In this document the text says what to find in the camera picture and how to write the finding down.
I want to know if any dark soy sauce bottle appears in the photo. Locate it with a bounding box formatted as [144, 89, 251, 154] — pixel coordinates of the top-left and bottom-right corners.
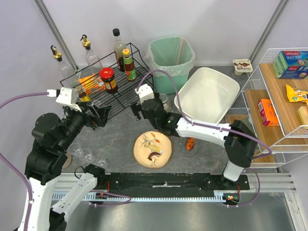
[113, 28, 126, 72]

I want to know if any beige pump soap bottle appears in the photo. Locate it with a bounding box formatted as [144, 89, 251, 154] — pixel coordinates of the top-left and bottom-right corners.
[62, 153, 72, 169]

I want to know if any black wire rack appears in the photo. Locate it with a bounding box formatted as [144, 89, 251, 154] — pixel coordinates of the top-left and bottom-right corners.
[59, 42, 154, 131]

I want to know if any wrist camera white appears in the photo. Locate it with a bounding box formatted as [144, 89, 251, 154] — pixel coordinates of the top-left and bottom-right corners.
[47, 87, 82, 112]
[135, 84, 154, 104]

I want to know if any grey cable duct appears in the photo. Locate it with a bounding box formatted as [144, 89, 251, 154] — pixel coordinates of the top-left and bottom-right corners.
[50, 190, 260, 202]

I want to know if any floral ceramic plate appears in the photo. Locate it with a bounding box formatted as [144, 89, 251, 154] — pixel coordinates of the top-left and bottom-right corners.
[133, 131, 173, 169]

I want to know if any orange food piece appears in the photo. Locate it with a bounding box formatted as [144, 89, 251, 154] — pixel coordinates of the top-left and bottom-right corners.
[185, 137, 195, 151]

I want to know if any orange snack packet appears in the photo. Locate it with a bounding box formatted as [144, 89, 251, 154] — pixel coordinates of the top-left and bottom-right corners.
[79, 73, 105, 94]

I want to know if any clear plastic cup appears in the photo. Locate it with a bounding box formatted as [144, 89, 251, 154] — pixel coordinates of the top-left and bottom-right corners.
[67, 142, 82, 157]
[93, 154, 107, 168]
[80, 148, 94, 164]

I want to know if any white plastic basin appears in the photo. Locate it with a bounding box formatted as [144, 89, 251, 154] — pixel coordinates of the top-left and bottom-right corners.
[174, 67, 240, 123]

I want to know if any chocolate pudding cup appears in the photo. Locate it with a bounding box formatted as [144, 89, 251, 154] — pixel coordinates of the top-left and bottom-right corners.
[233, 59, 253, 76]

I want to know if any yellow sponge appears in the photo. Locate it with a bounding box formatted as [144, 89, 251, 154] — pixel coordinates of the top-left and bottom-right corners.
[297, 106, 308, 125]

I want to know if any clear trash bag liner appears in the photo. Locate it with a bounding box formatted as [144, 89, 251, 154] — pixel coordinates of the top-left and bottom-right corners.
[144, 37, 195, 76]

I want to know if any red lid sauce jar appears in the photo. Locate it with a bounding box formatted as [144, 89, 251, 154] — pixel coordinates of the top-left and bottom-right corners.
[100, 68, 118, 94]

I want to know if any wide glass jar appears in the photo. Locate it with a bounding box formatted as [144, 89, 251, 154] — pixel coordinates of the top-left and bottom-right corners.
[92, 100, 103, 107]

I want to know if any small yellow label bottle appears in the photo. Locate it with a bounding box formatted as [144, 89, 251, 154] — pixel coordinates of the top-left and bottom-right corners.
[76, 86, 91, 102]

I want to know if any yellow snack bag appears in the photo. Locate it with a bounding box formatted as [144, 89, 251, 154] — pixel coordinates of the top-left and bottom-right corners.
[286, 85, 308, 104]

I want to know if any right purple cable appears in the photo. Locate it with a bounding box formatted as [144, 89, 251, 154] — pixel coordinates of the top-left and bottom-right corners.
[136, 69, 272, 207]

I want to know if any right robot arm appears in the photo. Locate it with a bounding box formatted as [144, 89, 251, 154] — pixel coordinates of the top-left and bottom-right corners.
[130, 98, 257, 182]

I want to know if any glass jar with rice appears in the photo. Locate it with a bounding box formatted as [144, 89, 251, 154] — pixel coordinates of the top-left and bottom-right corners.
[159, 93, 169, 111]

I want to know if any orange pink box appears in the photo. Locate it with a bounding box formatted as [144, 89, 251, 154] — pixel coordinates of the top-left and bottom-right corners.
[257, 99, 279, 127]

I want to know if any green trash bin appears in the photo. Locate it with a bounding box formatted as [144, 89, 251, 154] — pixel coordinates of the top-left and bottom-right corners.
[144, 37, 195, 94]

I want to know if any yellow cap chili sauce bottle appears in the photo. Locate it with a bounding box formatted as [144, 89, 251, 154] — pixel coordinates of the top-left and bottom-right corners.
[122, 48, 137, 81]

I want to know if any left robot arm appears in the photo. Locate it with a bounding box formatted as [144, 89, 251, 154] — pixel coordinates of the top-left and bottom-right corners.
[18, 103, 112, 231]

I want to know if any white wire shelf unit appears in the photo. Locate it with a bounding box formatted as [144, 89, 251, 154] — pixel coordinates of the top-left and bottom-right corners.
[225, 48, 308, 168]

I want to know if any green sponge pack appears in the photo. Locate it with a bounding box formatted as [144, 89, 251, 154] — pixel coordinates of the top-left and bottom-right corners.
[272, 51, 308, 79]

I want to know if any clear glass plate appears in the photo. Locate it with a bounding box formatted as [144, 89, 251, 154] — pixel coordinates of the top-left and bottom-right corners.
[177, 137, 197, 158]

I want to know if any glass oil bottle gold spout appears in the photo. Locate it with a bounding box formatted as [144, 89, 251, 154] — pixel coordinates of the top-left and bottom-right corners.
[80, 34, 103, 85]

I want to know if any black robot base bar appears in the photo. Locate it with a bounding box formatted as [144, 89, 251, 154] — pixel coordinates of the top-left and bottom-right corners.
[95, 173, 250, 198]

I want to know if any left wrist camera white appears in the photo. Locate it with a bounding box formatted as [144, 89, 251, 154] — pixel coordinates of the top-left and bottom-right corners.
[47, 87, 82, 112]

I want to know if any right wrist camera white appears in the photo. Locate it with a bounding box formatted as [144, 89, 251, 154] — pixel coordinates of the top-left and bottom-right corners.
[135, 84, 154, 104]

